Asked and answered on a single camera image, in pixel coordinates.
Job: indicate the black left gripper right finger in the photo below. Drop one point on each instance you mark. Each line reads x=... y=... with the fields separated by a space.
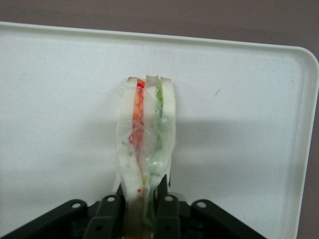
x=169 y=219

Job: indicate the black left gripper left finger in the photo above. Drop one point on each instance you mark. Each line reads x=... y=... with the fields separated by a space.
x=107 y=219

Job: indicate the triangle sandwich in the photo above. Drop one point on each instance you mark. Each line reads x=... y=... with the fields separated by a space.
x=129 y=112

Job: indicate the cream plastic tray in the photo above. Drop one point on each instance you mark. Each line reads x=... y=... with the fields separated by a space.
x=49 y=99

